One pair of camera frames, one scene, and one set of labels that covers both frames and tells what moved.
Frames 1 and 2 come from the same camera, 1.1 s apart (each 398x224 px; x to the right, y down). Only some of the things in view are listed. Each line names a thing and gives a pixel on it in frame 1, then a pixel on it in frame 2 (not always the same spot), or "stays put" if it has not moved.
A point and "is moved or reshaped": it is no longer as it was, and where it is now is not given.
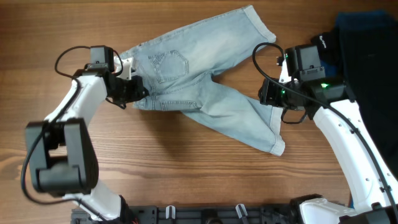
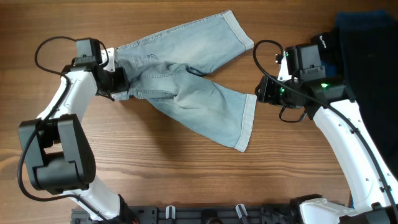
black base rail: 196,214 stays put
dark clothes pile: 365,45 stays put
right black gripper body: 276,94 stays put
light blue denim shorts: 178,70 is moved or reshaped
